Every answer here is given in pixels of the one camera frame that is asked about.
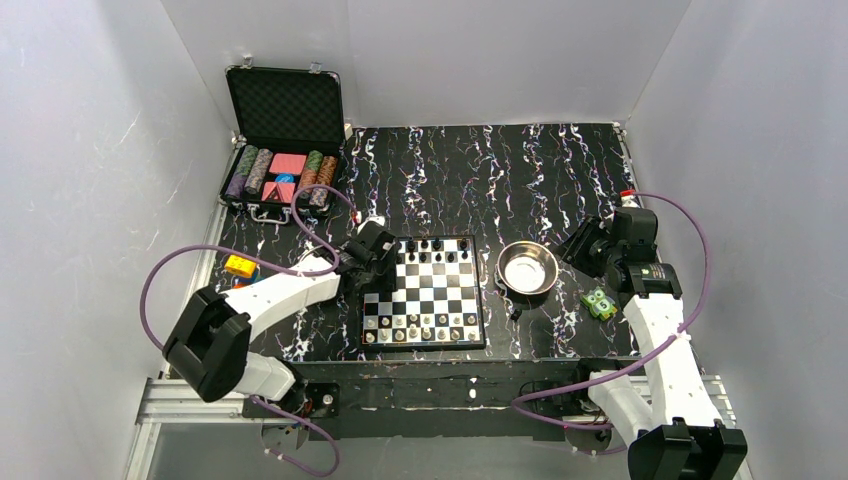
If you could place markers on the colourful toy block car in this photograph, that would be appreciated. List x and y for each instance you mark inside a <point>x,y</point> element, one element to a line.
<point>244,271</point>

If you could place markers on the steel bowl with chess pieces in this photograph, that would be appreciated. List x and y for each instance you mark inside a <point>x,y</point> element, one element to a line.
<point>527,268</point>

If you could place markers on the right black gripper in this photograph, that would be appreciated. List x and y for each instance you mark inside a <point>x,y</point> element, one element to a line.
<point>582,244</point>

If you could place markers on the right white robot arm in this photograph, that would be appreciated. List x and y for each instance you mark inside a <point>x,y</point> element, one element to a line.
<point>678,432</point>

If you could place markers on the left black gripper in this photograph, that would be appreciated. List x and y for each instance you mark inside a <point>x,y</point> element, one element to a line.
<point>383,258</point>

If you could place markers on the black poker chip case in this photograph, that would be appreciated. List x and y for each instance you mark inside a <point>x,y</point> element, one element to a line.
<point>286,111</point>

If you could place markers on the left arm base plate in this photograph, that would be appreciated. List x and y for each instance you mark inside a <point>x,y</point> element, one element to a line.
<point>310,399</point>

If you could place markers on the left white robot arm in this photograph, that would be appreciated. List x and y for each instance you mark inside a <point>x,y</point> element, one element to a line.
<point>209,346</point>

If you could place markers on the black and white chessboard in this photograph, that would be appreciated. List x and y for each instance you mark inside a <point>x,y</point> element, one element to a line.
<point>434,303</point>

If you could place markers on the green toy car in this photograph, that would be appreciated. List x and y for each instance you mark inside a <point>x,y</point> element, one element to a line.
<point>599,304</point>

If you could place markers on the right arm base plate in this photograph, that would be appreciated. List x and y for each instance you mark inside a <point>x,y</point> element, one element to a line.
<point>575,405</point>

